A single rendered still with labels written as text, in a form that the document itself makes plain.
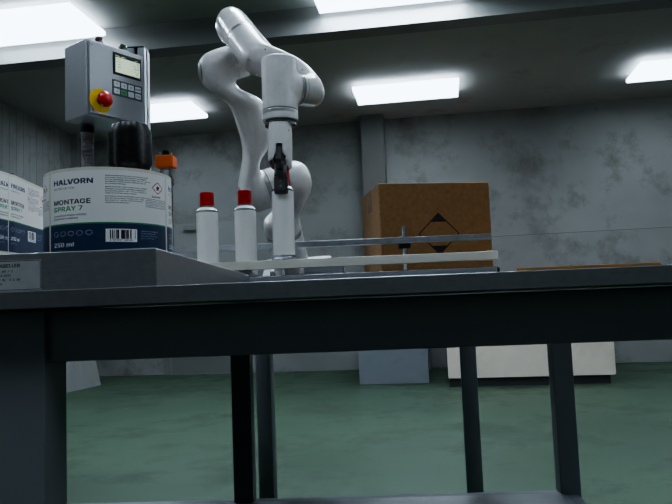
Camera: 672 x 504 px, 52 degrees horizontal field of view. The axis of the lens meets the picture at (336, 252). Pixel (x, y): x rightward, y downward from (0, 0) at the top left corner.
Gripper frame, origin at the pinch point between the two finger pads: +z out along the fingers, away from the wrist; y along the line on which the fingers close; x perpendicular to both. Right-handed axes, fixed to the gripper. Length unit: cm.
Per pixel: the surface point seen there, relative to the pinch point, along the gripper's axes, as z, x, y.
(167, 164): -8.3, -28.9, -5.9
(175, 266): 23, -7, 70
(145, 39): -216, -165, -427
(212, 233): 10.1, -16.5, 1.7
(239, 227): 9.1, -10.0, 2.2
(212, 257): 15.7, -16.6, 1.8
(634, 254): -30, 366, -741
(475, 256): 18.1, 43.4, 4.5
